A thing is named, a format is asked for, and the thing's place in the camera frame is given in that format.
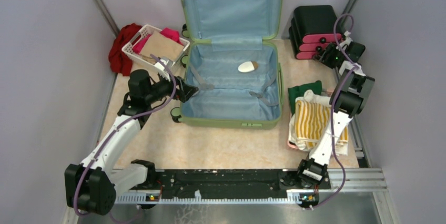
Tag pink plastic basket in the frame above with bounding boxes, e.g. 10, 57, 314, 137
287, 113, 299, 150

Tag white oval item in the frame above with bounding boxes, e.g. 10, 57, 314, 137
237, 61, 259, 73

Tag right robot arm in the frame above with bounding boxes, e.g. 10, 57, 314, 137
296, 42, 376, 188

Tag dark green garment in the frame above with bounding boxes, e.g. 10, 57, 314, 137
288, 80, 322, 115

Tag tan folded cloth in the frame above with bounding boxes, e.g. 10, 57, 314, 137
138, 32, 184, 64

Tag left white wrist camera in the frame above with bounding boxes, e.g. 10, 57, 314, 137
154, 57, 176, 80

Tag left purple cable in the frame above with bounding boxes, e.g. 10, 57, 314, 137
73, 54, 178, 223

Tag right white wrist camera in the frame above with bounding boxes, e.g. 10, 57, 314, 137
340, 30, 352, 48

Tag green hard-shell suitcase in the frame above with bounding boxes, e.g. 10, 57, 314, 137
170, 0, 284, 129

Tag red cloth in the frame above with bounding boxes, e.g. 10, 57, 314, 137
108, 23, 141, 76

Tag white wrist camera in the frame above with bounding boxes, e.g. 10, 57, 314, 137
154, 57, 176, 80
340, 30, 352, 48

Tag yellow white striped garment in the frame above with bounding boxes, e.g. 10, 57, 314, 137
295, 100, 331, 151

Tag aluminium frame rail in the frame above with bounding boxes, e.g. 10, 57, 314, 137
115, 168, 387, 206

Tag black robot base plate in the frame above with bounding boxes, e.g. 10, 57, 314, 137
129, 168, 331, 201

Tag black pink drawer cabinet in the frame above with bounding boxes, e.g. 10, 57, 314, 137
288, 5, 342, 60

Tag white plastic basket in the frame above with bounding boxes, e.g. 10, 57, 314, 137
121, 24, 190, 76

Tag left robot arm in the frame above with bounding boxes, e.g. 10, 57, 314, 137
64, 69, 199, 216

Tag pink folded cloth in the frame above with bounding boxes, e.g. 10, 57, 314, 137
133, 28, 182, 54

